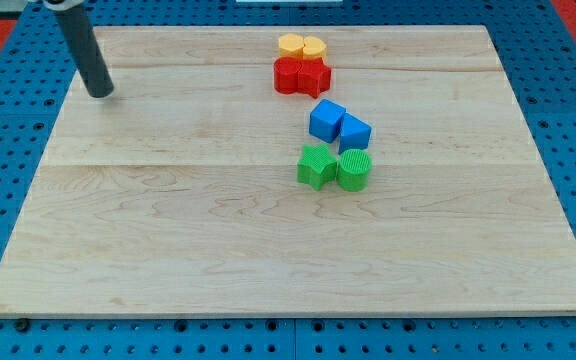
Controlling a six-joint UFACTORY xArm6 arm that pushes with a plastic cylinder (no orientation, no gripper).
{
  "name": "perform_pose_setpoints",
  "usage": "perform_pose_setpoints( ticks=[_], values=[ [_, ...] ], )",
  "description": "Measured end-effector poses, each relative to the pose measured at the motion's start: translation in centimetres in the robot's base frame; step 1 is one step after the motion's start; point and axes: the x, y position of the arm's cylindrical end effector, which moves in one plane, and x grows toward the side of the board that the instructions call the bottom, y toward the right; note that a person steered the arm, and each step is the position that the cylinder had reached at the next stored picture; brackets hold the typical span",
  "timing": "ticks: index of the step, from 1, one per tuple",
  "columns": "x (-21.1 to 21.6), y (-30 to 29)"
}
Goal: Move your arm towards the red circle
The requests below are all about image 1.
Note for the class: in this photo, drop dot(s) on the red star block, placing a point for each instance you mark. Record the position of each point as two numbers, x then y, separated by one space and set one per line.
313 77

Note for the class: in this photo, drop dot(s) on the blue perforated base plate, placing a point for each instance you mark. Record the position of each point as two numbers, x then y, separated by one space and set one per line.
538 53

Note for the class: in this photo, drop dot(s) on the yellow hexagon block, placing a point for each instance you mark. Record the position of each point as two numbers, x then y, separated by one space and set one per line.
291 45

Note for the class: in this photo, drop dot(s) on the red cylinder block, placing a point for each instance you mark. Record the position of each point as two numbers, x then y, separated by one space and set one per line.
285 71

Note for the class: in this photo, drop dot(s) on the green cylinder block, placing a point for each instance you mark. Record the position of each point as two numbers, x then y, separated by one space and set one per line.
354 169

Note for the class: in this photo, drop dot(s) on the blue triangle block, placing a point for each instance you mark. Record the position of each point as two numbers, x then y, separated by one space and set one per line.
354 133

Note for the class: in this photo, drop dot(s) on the blue cube block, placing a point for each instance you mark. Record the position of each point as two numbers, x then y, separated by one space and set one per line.
325 120

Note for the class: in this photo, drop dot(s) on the yellow heart block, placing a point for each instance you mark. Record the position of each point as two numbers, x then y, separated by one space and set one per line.
314 48

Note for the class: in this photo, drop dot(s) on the grey cylindrical robot arm rod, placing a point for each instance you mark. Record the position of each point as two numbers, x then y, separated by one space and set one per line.
74 23

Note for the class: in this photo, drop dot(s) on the light wooden board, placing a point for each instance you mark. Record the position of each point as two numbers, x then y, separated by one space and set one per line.
177 197

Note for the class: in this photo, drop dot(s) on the green star block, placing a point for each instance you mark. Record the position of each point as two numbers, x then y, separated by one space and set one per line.
316 166

